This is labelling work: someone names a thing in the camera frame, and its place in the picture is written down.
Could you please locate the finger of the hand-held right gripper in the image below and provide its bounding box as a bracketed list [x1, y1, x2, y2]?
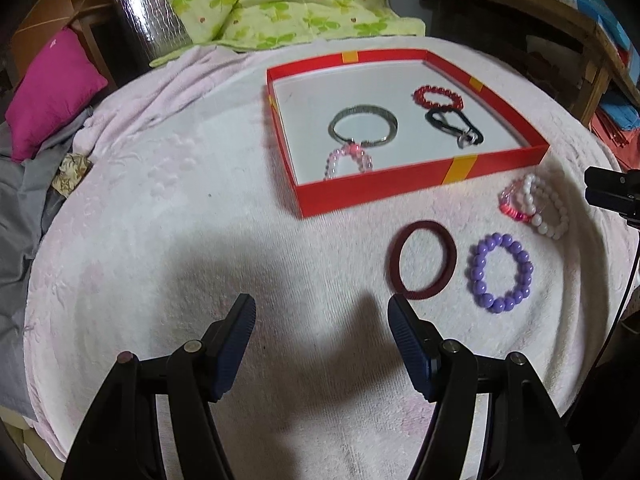
[584, 165, 640, 223]

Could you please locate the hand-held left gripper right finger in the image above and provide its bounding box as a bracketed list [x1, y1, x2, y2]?
[387, 294, 583, 480]

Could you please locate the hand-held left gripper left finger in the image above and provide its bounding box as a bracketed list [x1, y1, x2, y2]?
[60, 293, 257, 480]

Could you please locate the dark red bangle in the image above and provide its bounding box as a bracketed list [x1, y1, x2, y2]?
[387, 220, 457, 302]

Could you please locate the purple bead bracelet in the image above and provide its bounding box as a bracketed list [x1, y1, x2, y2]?
[466, 233, 535, 311]

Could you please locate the pink crystal bracelet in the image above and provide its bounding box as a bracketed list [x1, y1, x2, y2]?
[498, 180, 538, 222]

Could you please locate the red shallow cardboard box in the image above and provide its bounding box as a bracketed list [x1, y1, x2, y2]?
[265, 49, 551, 219]

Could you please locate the stack of orange cloths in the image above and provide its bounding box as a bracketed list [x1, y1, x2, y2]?
[591, 110, 640, 148]

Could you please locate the blue folded cloth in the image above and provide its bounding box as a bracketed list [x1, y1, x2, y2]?
[599, 87, 640, 130]

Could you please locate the pale pink fleece blanket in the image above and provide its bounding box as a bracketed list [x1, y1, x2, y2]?
[22, 35, 631, 461]

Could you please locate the white and blue box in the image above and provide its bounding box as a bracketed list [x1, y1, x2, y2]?
[597, 12, 636, 68]

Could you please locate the wooden bench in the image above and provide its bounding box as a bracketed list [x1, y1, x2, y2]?
[395, 0, 640, 128]

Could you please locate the small patterned cloth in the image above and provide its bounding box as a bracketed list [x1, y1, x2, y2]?
[51, 154, 94, 197]

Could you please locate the silver metal bangle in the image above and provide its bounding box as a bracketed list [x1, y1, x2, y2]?
[328, 105, 399, 147]

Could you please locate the grey cloth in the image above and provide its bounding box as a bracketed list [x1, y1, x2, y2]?
[0, 105, 96, 421]

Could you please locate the magenta pillow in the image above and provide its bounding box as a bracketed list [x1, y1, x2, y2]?
[5, 27, 110, 163]

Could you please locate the silver foil mat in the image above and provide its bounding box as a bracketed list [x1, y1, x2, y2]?
[107, 0, 193, 58]

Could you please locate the green floral quilt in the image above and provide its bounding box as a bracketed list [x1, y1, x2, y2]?
[135, 0, 426, 68]

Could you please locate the orange wooden panel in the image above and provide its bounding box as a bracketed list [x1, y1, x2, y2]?
[10, 0, 121, 56]

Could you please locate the black carabiner cord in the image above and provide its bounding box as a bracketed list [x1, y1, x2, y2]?
[425, 108, 485, 150]

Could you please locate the pink and white bead bracelet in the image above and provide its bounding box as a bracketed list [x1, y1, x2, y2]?
[322, 144, 375, 181]

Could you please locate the red bead bracelet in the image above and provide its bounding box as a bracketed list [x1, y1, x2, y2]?
[413, 85, 463, 111]

